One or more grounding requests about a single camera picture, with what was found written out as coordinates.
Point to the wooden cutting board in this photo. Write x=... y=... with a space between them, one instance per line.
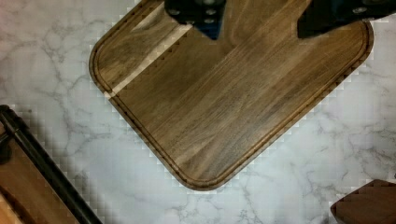
x=206 y=108

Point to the round wooden lid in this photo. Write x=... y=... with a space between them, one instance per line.
x=373 y=203

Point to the wooden drawer cabinet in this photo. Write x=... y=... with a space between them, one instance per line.
x=26 y=196

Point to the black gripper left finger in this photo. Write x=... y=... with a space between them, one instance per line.
x=204 y=15

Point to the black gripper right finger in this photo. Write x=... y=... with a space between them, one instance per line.
x=323 y=16

